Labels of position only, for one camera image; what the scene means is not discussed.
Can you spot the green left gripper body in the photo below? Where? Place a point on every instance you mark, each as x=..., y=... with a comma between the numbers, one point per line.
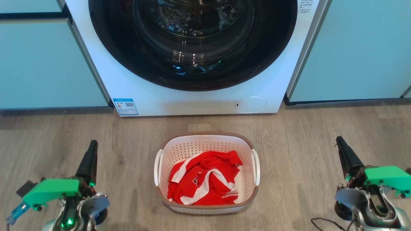
x=51, y=189

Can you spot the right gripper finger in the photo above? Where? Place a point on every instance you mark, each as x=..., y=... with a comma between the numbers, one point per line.
x=348, y=157

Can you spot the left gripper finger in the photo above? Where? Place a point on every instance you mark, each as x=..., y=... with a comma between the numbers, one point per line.
x=90, y=163

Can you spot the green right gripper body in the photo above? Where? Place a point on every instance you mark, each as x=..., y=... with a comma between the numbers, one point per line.
x=388, y=178

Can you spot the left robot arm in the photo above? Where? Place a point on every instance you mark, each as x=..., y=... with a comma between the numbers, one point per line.
x=96, y=205

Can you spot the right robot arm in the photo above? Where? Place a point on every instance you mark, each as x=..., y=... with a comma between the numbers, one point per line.
x=350, y=196

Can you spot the white perforated laundry basket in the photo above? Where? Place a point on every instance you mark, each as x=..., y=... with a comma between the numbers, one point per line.
x=192, y=144

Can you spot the teal left wrist plug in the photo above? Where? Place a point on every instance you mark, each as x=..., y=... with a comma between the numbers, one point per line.
x=17, y=213

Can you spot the blue energy label sticker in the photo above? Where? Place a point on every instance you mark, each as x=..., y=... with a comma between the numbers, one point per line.
x=126, y=107

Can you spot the narrow pale teal cabinet panel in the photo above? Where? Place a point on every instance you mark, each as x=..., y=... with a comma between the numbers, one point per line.
x=408, y=93

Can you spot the wide pale teal cabinet panel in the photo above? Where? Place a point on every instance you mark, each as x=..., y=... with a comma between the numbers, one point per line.
x=359, y=48

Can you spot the large pale teal cabinet door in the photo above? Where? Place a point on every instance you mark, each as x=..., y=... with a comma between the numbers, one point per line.
x=41, y=64

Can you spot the round white filter cover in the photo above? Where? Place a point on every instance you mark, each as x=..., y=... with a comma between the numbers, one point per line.
x=250, y=104

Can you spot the red and white shirt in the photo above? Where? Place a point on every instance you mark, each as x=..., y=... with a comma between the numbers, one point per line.
x=205, y=166

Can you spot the black round washer door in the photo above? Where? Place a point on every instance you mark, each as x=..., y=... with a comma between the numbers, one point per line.
x=112, y=48

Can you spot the white front-load washing machine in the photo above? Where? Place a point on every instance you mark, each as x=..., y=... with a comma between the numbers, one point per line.
x=208, y=102

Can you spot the printed text sticker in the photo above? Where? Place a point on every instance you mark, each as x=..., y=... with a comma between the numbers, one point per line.
x=307, y=6

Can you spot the small pale teal cabinet door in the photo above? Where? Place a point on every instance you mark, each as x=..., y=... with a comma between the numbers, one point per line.
x=29, y=4

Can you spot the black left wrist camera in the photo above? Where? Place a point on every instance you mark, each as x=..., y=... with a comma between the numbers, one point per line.
x=26, y=188

